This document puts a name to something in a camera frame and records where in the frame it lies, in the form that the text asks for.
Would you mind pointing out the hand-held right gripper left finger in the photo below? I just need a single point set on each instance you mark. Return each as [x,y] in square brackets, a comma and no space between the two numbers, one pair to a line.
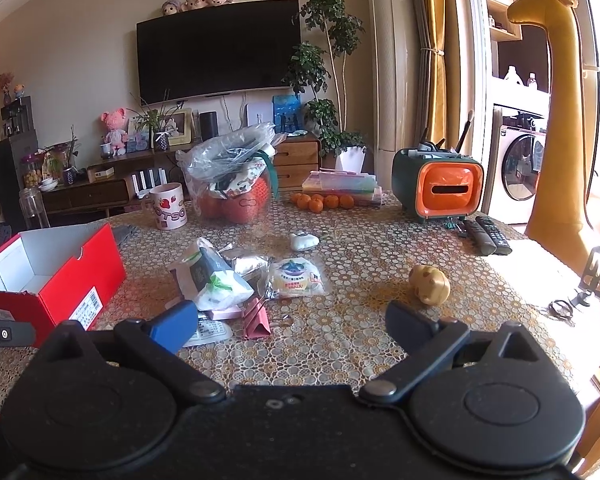
[172,325]

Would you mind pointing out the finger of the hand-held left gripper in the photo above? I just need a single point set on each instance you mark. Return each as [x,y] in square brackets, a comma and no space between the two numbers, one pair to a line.
[2,334]

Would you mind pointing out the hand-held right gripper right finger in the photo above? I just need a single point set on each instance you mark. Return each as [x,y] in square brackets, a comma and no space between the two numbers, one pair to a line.
[405,317]

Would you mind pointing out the white printed packet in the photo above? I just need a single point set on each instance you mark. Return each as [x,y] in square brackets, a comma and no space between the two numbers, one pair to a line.
[207,332]

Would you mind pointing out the yellow potato-shaped toy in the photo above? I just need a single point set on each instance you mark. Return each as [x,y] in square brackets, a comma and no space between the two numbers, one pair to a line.
[430,285]

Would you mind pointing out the pink notepad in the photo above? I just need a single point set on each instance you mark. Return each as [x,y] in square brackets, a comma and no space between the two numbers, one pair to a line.
[220,314]

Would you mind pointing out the pink binder clip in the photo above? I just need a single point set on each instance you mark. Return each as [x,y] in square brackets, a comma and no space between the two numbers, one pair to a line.
[257,320]

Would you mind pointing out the red shoe box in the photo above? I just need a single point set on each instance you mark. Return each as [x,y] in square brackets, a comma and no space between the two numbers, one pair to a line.
[80,280]

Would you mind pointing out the silver foil packet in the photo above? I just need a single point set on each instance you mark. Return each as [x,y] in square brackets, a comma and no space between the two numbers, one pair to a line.
[250,262]

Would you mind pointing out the blueberry bread packet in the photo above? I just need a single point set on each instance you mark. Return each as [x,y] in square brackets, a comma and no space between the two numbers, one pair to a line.
[295,277]

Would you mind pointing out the small white toy figure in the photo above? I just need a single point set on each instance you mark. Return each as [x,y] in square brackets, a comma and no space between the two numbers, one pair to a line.
[302,241]

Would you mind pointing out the patterned tablecloth desktop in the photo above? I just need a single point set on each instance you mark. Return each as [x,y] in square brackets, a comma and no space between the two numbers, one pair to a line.
[355,270]

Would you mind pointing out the grey cloth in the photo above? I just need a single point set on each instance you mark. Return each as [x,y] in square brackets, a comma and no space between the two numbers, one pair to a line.
[125,232]

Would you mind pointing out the small black binder clips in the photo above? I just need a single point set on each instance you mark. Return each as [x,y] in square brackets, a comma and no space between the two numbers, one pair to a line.
[452,224]

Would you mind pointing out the black remote control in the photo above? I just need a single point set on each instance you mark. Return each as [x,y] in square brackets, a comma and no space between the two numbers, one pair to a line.
[495,234]
[475,235]

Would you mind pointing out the pink strawberry mug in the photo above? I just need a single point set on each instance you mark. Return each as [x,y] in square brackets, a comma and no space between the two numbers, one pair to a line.
[170,207]

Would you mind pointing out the empty glass jar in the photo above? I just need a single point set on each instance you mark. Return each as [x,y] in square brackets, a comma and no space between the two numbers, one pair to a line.
[34,210]

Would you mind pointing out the green orange tissue box organizer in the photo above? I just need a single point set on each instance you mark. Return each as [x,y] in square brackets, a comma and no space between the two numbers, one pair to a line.
[440,187]

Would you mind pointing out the pile of tangerines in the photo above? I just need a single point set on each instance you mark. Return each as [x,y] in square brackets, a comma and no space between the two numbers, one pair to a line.
[316,204]

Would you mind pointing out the white router with antennas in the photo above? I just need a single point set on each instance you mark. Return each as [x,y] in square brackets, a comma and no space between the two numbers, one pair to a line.
[150,180]

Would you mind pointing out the white bowl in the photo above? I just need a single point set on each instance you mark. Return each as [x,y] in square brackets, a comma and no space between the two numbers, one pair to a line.
[47,185]

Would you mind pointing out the wooden television console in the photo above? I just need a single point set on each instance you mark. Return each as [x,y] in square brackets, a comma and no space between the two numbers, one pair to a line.
[95,190]

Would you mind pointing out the black cabinet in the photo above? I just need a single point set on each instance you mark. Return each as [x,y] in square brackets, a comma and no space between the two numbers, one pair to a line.
[12,175]

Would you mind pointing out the snack jar with purple lid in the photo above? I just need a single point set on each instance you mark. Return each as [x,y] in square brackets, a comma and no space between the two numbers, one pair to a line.
[31,172]

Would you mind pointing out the plastic bag with orange basket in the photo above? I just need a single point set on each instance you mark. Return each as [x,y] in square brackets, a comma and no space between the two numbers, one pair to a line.
[235,170]

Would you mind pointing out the small cream box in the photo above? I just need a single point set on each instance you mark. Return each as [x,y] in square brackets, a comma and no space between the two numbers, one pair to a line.
[100,173]

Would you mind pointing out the small plant in dark vase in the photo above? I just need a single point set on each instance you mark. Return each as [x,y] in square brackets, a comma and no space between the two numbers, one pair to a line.
[70,160]

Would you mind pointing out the silver cup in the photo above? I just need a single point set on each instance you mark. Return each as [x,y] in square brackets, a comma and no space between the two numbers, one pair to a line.
[106,149]

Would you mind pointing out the washing machine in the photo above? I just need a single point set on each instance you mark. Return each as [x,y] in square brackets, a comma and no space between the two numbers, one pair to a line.
[517,165]

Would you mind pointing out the small blue picture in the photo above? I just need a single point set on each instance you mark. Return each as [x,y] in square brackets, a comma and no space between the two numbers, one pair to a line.
[137,137]

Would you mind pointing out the makeup brush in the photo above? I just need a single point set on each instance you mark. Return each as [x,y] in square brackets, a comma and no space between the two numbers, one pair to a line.
[466,130]

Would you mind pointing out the large black binder clip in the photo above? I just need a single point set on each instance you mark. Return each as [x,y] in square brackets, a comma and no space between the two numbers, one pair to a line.
[597,272]

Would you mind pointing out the orchid plant in patterned vase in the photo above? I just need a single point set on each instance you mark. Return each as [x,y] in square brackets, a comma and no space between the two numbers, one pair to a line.
[155,125]

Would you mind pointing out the pink doll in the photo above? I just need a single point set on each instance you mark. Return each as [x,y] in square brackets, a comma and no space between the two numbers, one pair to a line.
[115,132]

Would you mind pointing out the black speaker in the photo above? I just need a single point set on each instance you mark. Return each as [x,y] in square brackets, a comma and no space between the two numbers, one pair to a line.
[209,125]

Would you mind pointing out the black coffee machine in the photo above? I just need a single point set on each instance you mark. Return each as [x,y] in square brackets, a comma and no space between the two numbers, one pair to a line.
[16,115]

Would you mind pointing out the small cartoon figurine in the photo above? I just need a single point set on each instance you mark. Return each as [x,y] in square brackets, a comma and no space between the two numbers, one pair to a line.
[19,91]

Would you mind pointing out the red flowers in vase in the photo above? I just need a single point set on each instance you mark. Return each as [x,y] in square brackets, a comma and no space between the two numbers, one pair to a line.
[2,85]

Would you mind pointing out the white standing air conditioner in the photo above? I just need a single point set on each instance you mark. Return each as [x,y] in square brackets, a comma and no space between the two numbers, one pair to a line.
[390,60]

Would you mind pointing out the yellow giraffe chair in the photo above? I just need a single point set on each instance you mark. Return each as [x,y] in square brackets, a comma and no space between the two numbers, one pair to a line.
[560,110]

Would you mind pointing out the white detergent bottle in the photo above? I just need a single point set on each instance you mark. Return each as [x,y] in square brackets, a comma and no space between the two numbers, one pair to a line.
[512,76]

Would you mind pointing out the small clear bottle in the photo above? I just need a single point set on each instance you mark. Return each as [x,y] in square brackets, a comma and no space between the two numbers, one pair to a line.
[531,81]

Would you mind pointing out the yellow curtain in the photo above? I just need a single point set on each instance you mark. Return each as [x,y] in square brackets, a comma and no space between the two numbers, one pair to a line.
[437,50]

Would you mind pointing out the tall potted tree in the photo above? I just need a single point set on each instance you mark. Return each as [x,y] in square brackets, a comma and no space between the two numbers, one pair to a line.
[325,60]

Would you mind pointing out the purple-haired plush doll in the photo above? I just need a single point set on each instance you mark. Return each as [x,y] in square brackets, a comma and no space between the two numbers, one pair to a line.
[171,7]

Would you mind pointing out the white balcony cabinet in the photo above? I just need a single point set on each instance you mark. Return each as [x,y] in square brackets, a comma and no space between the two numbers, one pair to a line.
[502,5]

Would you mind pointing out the yellow photo frame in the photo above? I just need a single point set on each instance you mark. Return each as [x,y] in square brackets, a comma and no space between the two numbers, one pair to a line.
[177,125]

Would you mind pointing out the wall television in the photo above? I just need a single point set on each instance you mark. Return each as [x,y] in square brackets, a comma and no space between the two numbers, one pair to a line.
[217,50]

